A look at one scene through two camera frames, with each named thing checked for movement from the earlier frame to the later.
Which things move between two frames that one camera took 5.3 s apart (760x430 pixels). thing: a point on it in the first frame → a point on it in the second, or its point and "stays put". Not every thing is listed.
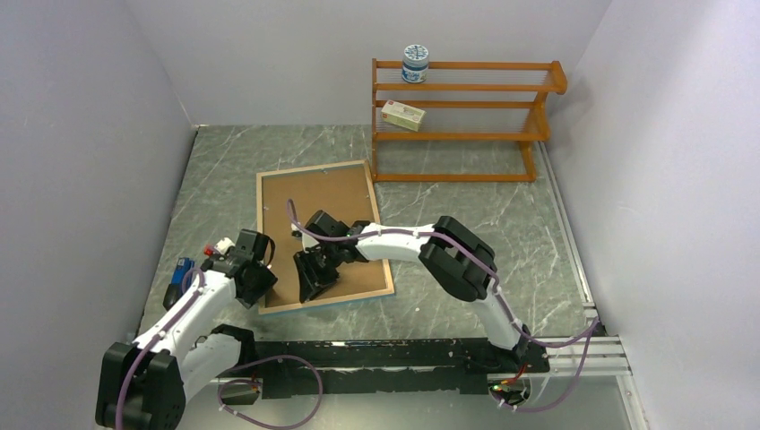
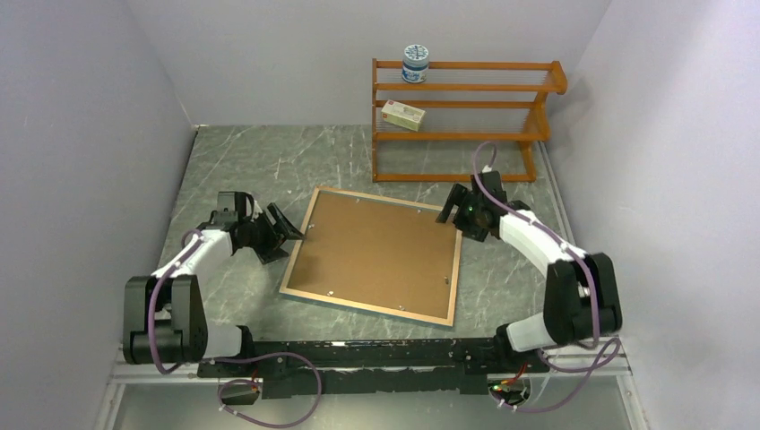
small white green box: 402,115 stays put
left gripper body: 263,280 → 265,237
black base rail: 307,369 stays put
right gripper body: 318,266 → 467,219
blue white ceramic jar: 415,64 stays put
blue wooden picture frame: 371,217 → 428,212
